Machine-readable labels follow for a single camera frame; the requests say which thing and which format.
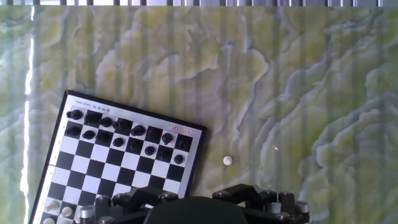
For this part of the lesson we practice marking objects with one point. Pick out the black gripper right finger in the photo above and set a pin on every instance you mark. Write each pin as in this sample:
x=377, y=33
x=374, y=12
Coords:
x=267, y=200

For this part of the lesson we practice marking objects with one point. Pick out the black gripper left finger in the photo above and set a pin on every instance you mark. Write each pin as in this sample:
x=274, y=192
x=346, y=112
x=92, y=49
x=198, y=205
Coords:
x=124, y=202

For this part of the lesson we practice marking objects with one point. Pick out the white chess pawn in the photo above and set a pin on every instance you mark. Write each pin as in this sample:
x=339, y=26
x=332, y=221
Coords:
x=52, y=205
x=66, y=211
x=227, y=160

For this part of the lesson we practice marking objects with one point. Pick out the black white magnetic chessboard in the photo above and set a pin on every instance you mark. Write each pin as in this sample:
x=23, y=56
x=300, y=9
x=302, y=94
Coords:
x=93, y=174

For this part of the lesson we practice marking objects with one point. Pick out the black chess pawn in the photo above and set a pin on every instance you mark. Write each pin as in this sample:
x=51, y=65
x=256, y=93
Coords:
x=134, y=146
x=163, y=155
x=103, y=137
x=72, y=131
x=178, y=159
x=118, y=142
x=149, y=150
x=88, y=134

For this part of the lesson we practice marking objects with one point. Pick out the black chess king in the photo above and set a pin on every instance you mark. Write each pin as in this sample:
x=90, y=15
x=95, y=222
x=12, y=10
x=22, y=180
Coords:
x=138, y=130

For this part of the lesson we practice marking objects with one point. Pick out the black chess bishop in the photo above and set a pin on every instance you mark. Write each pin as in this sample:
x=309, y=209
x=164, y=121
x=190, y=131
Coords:
x=106, y=121
x=153, y=134

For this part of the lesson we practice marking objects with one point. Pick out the black chess queen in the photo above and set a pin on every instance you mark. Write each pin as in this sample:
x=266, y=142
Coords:
x=122, y=124

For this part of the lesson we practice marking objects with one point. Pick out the white chess rook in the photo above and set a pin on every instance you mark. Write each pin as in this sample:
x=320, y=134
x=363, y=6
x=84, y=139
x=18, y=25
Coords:
x=48, y=221

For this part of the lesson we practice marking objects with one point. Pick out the black chess rook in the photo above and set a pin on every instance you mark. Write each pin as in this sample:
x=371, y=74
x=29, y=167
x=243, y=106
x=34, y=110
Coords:
x=74, y=114
x=183, y=144

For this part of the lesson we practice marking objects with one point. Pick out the green marble pattern mat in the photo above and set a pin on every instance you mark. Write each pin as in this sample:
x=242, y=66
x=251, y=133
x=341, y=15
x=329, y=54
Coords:
x=280, y=77

